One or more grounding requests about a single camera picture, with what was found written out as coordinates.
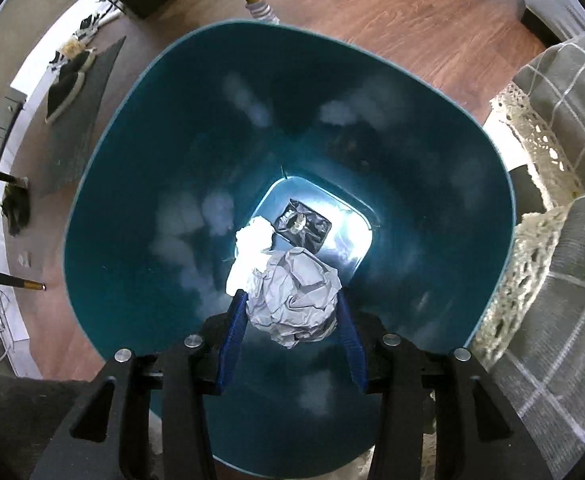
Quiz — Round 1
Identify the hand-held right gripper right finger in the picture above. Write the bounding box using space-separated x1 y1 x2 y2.
335 287 555 480

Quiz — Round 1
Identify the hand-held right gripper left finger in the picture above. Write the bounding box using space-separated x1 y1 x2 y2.
30 290 250 480

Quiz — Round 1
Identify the large paper ball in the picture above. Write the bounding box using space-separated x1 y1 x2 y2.
245 249 344 351

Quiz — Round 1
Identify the small paper ball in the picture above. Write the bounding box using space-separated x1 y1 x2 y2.
225 216 276 297

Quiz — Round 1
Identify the dark plastic bag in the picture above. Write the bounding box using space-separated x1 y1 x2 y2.
272 199 333 256

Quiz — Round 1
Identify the teal plastic waste bin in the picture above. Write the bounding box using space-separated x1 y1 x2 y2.
62 19 517 478

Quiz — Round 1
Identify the grey checked tablecloth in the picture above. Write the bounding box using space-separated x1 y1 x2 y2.
472 30 585 461

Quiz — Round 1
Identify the grey fluffy cloth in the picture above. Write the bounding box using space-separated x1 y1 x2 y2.
0 370 103 480

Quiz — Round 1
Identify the dark floor mat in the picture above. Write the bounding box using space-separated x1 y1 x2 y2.
36 36 127 200

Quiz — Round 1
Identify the dark cloth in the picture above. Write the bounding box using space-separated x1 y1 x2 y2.
0 187 30 237

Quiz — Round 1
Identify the black slipper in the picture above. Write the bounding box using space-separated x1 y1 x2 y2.
45 71 87 126
56 46 97 80

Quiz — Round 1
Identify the striped leg sock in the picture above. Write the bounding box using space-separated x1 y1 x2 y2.
245 0 280 26

